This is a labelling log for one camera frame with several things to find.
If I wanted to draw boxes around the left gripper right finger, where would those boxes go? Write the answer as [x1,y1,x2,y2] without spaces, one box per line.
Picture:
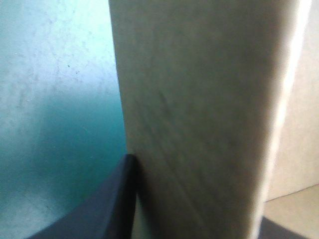
[254,216,319,239]

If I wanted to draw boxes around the brown cardboard box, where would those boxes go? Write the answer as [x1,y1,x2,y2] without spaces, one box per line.
[108,0,319,239]

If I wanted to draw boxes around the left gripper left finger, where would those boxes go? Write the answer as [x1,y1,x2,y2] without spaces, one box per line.
[26,154,139,239]

